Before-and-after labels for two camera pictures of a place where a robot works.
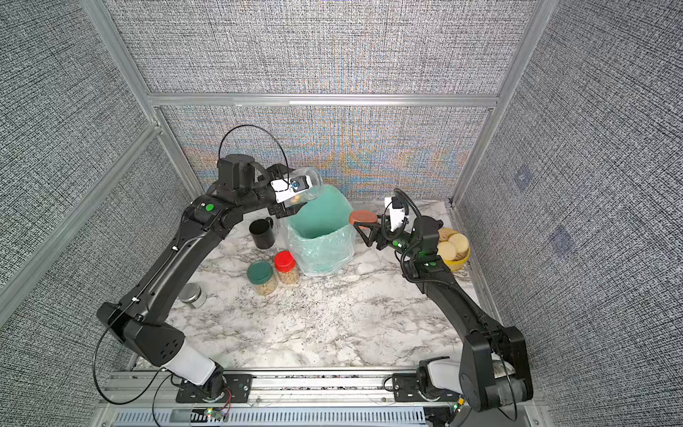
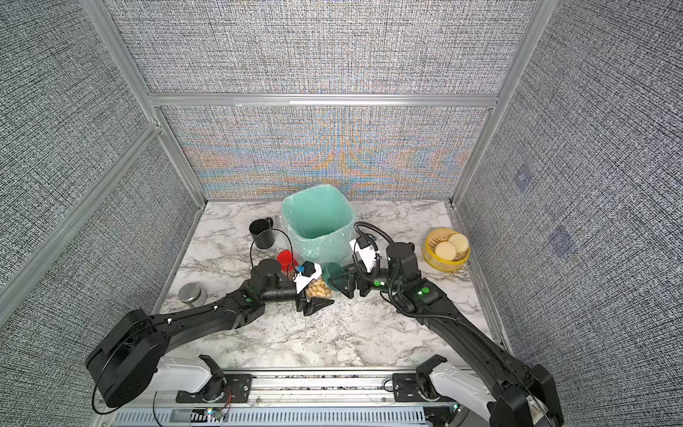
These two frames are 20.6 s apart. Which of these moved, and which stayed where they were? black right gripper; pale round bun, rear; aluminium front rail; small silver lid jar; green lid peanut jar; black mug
Moved: black right gripper; green lid peanut jar
Stayed: pale round bun, rear; black mug; aluminium front rail; small silver lid jar
